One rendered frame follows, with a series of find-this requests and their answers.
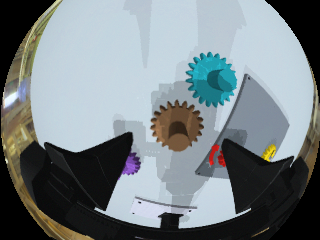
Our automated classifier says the yellow gear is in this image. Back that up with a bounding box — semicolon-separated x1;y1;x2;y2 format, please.
261;144;276;161

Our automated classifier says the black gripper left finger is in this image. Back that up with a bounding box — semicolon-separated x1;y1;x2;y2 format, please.
44;132;133;212

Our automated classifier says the red gear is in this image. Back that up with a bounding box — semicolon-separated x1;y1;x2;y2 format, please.
217;149;225;167

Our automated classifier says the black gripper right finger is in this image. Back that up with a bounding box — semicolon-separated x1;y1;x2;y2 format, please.
221;139;295;215

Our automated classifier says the purple gear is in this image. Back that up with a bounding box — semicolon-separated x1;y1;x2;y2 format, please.
119;148;141;180

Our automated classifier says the teal gear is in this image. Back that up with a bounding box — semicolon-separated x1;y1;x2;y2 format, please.
185;52;237;107

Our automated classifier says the brown gear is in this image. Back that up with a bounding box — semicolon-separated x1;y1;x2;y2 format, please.
151;100;204;152

